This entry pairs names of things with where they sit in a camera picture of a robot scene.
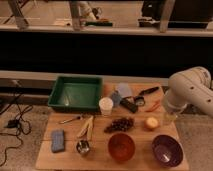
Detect orange bowl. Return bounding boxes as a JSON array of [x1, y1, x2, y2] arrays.
[[108, 133, 135, 162]]

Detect wooden cutting board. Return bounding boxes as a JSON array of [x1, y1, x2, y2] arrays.
[[36, 83, 189, 171]]

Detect black cables on floor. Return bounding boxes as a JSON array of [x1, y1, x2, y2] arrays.
[[0, 81, 34, 168]]

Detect blue sponge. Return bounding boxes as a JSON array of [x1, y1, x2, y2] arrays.
[[51, 130, 65, 153]]

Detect black handled tool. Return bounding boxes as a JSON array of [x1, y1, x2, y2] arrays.
[[133, 87, 158, 106]]

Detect purple bowl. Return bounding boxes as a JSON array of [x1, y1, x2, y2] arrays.
[[151, 135, 183, 167]]

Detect white paper cup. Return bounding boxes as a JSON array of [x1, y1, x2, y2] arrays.
[[99, 97, 113, 116]]

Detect green plastic tray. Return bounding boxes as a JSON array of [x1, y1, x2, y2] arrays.
[[48, 76, 102, 112]]

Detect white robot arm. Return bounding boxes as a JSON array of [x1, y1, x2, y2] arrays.
[[161, 66, 213, 125]]

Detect orange carrot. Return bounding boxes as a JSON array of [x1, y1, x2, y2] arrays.
[[145, 100, 161, 112]]

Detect banana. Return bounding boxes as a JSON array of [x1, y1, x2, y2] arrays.
[[77, 116, 94, 140]]

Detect bunch of dark grapes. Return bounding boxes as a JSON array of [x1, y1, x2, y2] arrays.
[[104, 118, 134, 133]]

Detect yellow red apple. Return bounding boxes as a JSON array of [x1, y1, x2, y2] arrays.
[[144, 117, 159, 130]]

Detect small metal screwdriver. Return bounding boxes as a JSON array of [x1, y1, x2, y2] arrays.
[[58, 116, 83, 124]]

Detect clear plastic cup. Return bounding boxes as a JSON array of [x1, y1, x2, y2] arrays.
[[115, 83, 132, 98]]

